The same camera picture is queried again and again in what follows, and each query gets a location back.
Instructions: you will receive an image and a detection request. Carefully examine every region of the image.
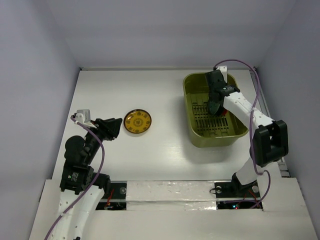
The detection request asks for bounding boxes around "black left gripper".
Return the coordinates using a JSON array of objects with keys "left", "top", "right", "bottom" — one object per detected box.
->
[{"left": 84, "top": 116, "right": 122, "bottom": 163}]

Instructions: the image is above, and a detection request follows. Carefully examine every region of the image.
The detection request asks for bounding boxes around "blue floral dark-rimmed plate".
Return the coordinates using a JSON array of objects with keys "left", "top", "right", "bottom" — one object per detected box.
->
[{"left": 207, "top": 99, "right": 222, "bottom": 116}]

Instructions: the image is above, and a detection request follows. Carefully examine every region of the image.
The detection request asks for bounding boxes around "yellow brown patterned plate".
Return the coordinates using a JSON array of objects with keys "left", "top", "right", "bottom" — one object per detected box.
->
[{"left": 123, "top": 109, "right": 152, "bottom": 135}]

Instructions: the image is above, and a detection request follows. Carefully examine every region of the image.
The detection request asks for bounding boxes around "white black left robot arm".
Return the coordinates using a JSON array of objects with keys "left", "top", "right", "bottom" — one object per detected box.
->
[{"left": 45, "top": 112, "right": 123, "bottom": 240}]

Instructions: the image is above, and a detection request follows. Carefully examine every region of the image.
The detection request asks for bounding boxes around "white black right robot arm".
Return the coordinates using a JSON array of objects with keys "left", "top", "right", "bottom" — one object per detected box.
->
[{"left": 204, "top": 67, "right": 289, "bottom": 196}]

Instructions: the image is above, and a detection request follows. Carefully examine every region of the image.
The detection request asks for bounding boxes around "left arm base electronics bay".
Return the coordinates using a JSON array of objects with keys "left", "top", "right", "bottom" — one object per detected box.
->
[{"left": 96, "top": 181, "right": 127, "bottom": 211}]

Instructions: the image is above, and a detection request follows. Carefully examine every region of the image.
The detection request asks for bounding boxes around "right arm base electronics bay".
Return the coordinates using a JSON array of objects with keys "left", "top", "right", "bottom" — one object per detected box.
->
[{"left": 209, "top": 181, "right": 263, "bottom": 210}]

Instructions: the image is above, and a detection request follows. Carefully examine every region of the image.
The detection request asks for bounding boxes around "olive green dish rack tub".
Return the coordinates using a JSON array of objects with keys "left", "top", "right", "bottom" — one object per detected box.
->
[{"left": 183, "top": 72, "right": 249, "bottom": 148}]

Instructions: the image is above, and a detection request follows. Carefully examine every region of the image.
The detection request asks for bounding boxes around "orange rimmed black plate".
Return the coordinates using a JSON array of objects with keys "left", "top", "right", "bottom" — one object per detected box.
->
[{"left": 221, "top": 109, "right": 228, "bottom": 116}]

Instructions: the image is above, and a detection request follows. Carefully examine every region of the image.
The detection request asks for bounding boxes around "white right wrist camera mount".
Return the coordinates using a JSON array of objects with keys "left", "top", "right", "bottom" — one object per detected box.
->
[{"left": 213, "top": 65, "right": 228, "bottom": 75}]

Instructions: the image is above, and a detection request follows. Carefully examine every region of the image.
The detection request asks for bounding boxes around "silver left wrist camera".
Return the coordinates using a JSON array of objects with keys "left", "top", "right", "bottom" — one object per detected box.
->
[{"left": 73, "top": 109, "right": 91, "bottom": 125}]

